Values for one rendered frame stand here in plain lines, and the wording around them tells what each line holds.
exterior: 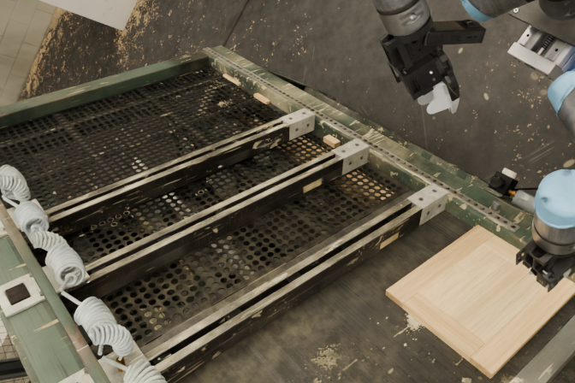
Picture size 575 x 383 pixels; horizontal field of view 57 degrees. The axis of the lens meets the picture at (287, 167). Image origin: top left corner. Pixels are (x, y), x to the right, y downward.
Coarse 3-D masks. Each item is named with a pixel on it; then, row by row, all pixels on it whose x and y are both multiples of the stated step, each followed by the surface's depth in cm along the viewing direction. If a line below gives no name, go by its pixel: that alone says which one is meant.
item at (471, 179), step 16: (288, 80) 299; (320, 96) 295; (352, 112) 280; (384, 128) 265; (400, 144) 258; (416, 144) 255; (288, 160) 218; (432, 160) 246; (240, 240) 247; (224, 272) 336
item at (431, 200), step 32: (416, 192) 161; (384, 224) 153; (416, 224) 157; (320, 256) 138; (352, 256) 141; (256, 288) 129; (288, 288) 129; (320, 288) 138; (224, 320) 123; (256, 320) 125; (128, 352) 103; (160, 352) 114; (192, 352) 114
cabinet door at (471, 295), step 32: (448, 256) 146; (480, 256) 147; (512, 256) 147; (416, 288) 137; (448, 288) 137; (480, 288) 137; (512, 288) 138; (544, 288) 137; (448, 320) 129; (480, 320) 129; (512, 320) 129; (544, 320) 129; (480, 352) 121; (512, 352) 121
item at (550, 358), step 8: (568, 328) 125; (560, 336) 123; (568, 336) 123; (552, 344) 121; (560, 344) 121; (568, 344) 121; (544, 352) 119; (552, 352) 119; (560, 352) 119; (568, 352) 119; (536, 360) 117; (544, 360) 117; (552, 360) 117; (560, 360) 117; (568, 360) 120; (528, 368) 116; (536, 368) 116; (544, 368) 116; (552, 368) 116; (560, 368) 118; (520, 376) 114; (528, 376) 114; (536, 376) 114; (544, 376) 114; (552, 376) 115
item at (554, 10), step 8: (544, 0) 132; (552, 0) 129; (560, 0) 128; (568, 0) 128; (544, 8) 135; (552, 8) 132; (560, 8) 131; (568, 8) 131; (552, 16) 136; (560, 16) 134; (568, 16) 133
